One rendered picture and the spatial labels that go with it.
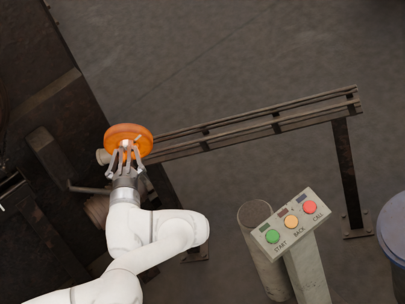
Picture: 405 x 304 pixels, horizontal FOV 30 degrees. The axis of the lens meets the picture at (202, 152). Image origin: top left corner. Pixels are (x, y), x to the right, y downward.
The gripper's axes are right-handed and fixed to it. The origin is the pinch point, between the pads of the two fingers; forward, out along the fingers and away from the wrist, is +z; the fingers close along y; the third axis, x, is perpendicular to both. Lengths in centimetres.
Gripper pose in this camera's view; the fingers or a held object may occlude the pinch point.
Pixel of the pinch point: (126, 139)
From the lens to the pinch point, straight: 236.9
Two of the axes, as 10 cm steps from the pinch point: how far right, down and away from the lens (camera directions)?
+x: -2.5, -5.7, -7.9
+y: 9.7, -1.7, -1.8
